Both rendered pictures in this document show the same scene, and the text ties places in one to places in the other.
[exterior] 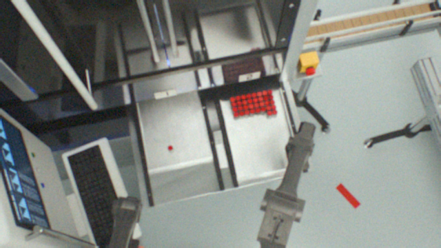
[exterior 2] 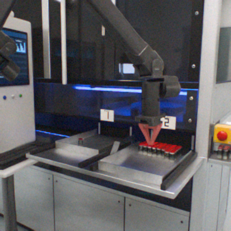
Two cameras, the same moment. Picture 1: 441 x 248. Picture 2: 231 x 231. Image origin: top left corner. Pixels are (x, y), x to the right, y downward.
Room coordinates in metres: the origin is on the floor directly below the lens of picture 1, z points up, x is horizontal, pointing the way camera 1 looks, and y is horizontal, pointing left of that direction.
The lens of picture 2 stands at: (-0.19, -0.74, 1.24)
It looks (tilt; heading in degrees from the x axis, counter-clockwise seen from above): 9 degrees down; 44
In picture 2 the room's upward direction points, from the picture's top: 1 degrees clockwise
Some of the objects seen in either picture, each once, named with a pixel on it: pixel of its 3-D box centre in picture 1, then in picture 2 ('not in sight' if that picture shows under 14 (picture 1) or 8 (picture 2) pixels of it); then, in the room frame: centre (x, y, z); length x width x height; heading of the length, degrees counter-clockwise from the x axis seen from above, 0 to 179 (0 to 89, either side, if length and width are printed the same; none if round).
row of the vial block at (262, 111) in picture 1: (254, 112); (156, 151); (0.69, -0.13, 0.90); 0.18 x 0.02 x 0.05; 102
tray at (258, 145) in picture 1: (259, 133); (148, 159); (0.61, -0.15, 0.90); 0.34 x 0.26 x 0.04; 12
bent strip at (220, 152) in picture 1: (220, 149); (109, 151); (0.53, 0.01, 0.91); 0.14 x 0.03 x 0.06; 11
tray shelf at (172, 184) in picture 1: (216, 133); (117, 155); (0.61, 0.02, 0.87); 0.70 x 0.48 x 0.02; 102
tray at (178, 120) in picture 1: (172, 125); (97, 141); (0.64, 0.21, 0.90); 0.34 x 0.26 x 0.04; 12
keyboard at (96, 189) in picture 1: (97, 193); (21, 153); (0.37, 0.51, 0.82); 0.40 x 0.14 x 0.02; 23
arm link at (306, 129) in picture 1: (303, 137); (160, 79); (0.49, -0.27, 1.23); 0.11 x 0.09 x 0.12; 161
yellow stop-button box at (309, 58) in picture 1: (307, 60); (224, 133); (0.88, -0.35, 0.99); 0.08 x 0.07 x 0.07; 12
